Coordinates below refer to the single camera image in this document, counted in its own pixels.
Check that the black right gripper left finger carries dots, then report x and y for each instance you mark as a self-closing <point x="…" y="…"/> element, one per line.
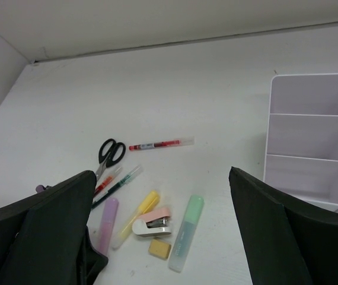
<point x="40" y="235"/>

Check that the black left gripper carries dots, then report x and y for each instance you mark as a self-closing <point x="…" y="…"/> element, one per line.
<point x="91" y="261"/>

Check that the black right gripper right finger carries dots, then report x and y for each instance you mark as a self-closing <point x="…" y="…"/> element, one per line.
<point x="286" y="240"/>

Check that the pink highlighter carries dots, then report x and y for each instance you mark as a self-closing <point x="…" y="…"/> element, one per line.
<point x="107" y="224"/>

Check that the yellow eraser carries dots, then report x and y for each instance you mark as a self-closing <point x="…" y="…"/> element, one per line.
<point x="159" y="248"/>

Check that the orange pen refill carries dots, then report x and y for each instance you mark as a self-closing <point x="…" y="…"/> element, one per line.
<point x="107" y="180"/>

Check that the pink white mini stapler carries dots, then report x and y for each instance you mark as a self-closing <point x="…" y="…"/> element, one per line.
<point x="153" y="223"/>

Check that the green highlighter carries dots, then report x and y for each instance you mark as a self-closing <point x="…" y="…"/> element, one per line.
<point x="186" y="233"/>

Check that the green pen refill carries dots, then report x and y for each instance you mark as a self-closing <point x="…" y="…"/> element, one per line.
<point x="108" y="192"/>

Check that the white compartment organizer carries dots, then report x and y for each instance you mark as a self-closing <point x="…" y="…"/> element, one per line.
<point x="301" y="157"/>

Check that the red pen refill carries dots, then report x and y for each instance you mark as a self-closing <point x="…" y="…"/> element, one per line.
<point x="163" y="144"/>

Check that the black handled scissors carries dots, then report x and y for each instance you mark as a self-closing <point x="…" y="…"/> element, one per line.
<point x="110" y="154"/>

